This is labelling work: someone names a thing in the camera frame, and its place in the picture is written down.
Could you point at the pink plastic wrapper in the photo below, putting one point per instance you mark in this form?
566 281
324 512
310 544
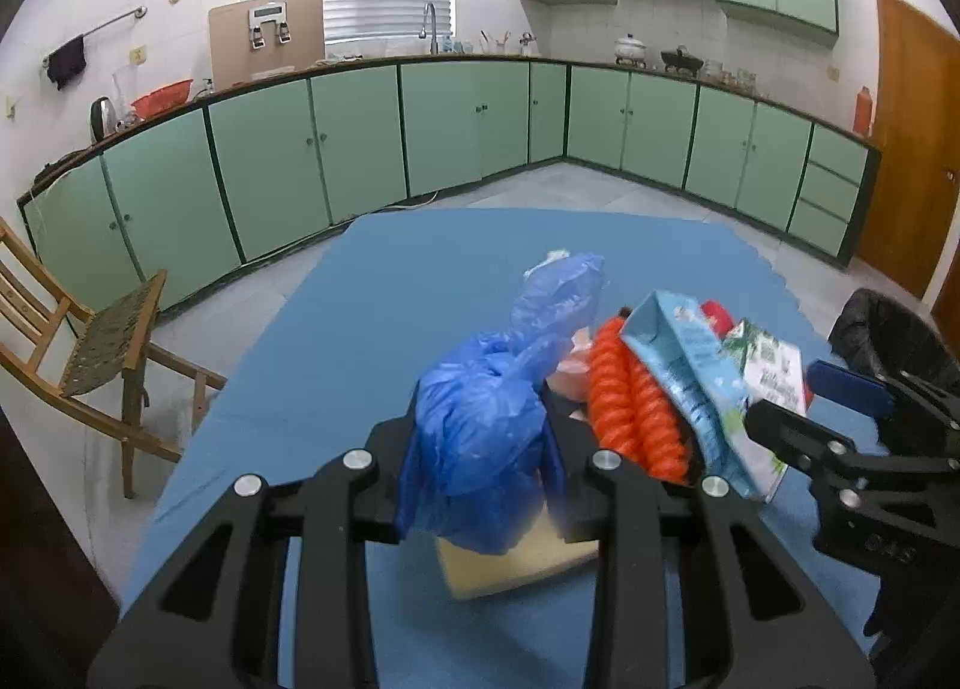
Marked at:
574 374

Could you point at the yellow sponge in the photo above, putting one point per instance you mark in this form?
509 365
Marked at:
495 573

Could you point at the orange foam net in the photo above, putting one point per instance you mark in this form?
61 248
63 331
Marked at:
630 396

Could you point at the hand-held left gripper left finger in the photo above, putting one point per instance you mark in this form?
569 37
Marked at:
375 479

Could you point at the light blue drink carton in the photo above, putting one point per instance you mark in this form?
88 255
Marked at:
690 374

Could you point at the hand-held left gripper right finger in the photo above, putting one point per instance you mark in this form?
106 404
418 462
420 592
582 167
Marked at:
577 494

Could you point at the green white drink carton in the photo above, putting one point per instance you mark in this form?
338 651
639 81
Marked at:
765 366

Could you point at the silver teapot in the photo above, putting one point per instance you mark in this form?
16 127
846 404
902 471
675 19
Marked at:
528 45

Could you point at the metal faucet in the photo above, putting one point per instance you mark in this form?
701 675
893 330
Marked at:
431 21

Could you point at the dark towel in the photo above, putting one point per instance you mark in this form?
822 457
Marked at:
66 62

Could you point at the trash bin with black bag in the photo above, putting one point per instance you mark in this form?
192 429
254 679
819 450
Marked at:
877 329

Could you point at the black wok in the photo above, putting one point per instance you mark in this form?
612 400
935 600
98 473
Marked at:
681 61

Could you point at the blue plastic bag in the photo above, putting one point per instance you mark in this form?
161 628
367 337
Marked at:
480 426

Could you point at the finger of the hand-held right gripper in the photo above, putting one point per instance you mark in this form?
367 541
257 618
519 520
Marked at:
795 434
847 387

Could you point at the white cooking pot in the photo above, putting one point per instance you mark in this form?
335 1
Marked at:
631 50

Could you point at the electric kettle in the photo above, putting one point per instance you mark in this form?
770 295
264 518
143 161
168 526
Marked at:
103 119

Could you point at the row of glass jars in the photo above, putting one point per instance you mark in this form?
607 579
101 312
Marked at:
727 75

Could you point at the wooden chair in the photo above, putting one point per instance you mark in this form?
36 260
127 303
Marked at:
105 336

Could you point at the green lower kitchen cabinets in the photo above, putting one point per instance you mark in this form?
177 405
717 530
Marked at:
360 134

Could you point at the red plastic basin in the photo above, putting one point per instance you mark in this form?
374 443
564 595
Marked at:
161 98

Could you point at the brown cardboard sheet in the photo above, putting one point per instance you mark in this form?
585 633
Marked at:
232 51

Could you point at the metal towel bar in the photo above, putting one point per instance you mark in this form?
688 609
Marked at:
105 27

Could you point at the wooden door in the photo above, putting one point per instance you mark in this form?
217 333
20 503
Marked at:
907 149

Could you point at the red thermos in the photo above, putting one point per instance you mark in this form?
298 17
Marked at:
863 111

